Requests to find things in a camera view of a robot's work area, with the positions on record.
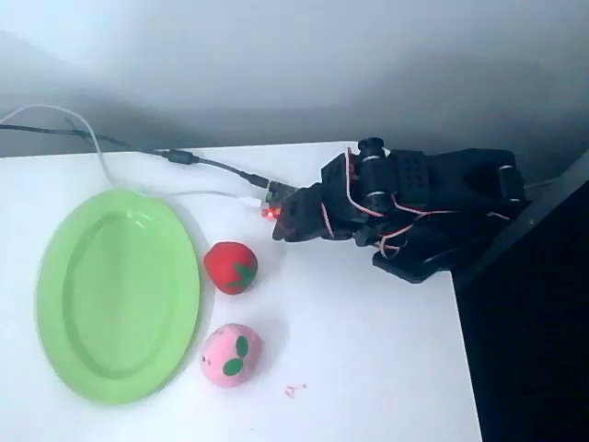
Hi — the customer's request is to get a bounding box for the black side furniture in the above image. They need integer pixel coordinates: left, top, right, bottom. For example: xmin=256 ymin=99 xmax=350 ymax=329
xmin=453 ymin=150 xmax=589 ymax=442

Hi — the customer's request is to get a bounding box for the controller board with red LED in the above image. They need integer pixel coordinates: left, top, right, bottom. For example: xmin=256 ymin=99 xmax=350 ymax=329
xmin=260 ymin=178 xmax=295 ymax=222

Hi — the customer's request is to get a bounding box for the black power cable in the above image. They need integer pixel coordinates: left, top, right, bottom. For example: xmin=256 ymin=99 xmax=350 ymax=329
xmin=0 ymin=122 xmax=269 ymax=189

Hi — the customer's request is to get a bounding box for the white USB cable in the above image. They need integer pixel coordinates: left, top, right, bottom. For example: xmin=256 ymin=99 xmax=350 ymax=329
xmin=0 ymin=103 xmax=264 ymax=208

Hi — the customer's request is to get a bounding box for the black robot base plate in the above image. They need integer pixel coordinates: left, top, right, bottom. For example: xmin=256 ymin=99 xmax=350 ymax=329
xmin=371 ymin=246 xmax=455 ymax=285

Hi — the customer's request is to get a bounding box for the pink plush peach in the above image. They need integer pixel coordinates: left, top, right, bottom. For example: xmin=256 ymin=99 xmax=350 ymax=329
xmin=199 ymin=323 xmax=264 ymax=390

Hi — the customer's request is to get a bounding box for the red plush tomato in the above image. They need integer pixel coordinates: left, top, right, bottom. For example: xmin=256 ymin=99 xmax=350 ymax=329
xmin=203 ymin=240 xmax=259 ymax=295

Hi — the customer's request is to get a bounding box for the green oval plastic plate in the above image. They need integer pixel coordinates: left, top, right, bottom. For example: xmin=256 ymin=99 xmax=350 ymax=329
xmin=34 ymin=188 xmax=202 ymax=406

